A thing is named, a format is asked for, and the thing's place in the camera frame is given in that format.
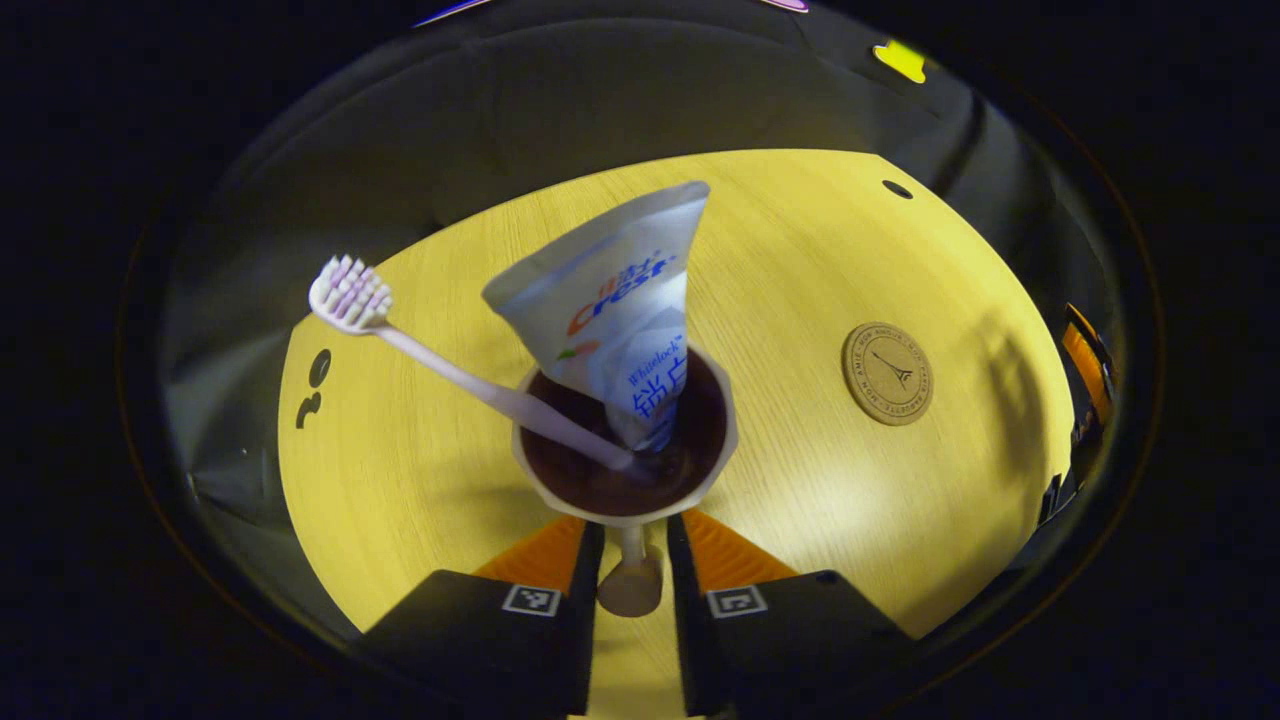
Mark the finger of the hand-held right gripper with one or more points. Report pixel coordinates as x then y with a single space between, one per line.
1088 365

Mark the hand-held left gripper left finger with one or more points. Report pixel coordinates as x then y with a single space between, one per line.
480 640

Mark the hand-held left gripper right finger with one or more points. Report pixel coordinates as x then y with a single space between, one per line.
790 640

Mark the round brown coaster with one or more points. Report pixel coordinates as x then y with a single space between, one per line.
887 373

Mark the pale pink toothbrush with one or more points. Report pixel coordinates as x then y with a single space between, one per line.
450 370

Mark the white toothpaste tube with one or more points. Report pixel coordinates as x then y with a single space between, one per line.
620 310

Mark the yellow wooden desktop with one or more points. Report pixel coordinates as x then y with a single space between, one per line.
850 260

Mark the black backdrop cloth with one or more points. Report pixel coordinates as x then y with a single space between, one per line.
400 120

